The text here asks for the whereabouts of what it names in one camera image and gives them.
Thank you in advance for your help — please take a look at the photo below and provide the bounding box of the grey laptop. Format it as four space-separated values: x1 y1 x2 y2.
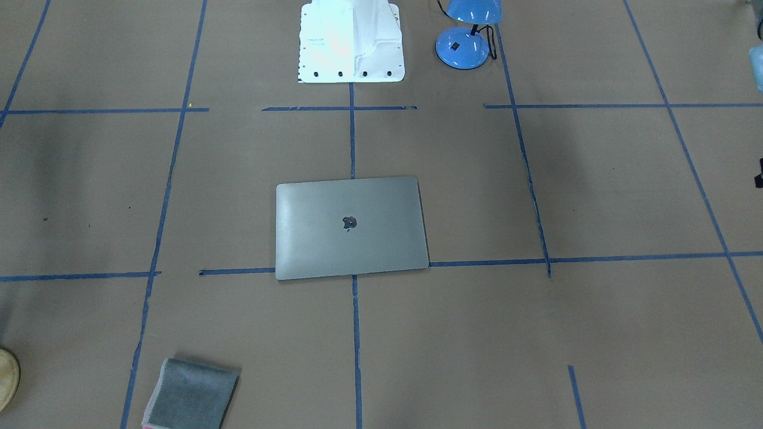
275 176 430 281

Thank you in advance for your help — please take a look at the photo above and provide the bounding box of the blue desk lamp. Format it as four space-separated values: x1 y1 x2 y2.
435 1 503 70

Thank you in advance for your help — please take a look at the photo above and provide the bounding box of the folded grey cloth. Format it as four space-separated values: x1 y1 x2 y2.
141 358 240 428

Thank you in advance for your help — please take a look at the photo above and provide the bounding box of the wooden stand with round base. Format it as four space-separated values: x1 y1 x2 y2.
1 349 21 412

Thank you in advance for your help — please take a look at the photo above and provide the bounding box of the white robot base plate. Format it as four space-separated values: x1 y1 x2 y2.
297 1 405 83

